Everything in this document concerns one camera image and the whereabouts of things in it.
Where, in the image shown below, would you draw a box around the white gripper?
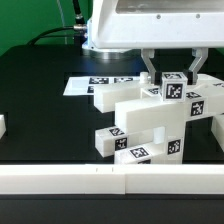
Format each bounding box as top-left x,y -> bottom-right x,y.
91,0 -> 224,85

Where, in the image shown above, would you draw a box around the white tagged cube block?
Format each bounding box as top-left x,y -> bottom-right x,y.
161,72 -> 188,102

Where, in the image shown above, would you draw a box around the white chair seat part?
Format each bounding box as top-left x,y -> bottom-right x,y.
139,71 -> 224,164

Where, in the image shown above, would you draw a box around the white chair back frame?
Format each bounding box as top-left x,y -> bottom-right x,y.
94,74 -> 224,134

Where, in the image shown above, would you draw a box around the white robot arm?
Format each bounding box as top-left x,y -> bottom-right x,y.
84,0 -> 224,84

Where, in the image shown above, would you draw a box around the white part at right edge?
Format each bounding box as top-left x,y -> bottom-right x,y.
213,115 -> 224,152

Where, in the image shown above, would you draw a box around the white part at edge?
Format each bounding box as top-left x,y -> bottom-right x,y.
0,115 -> 6,139
213,115 -> 224,152

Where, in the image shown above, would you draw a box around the white sheet with four tags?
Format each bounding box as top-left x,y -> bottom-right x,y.
63,76 -> 138,96

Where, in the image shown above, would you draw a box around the white part at left edge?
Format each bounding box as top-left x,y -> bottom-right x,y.
0,115 -> 6,139

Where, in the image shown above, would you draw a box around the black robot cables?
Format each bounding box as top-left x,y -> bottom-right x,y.
26,0 -> 88,47

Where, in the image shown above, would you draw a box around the white front rail fixture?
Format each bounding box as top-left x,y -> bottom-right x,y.
0,164 -> 224,195

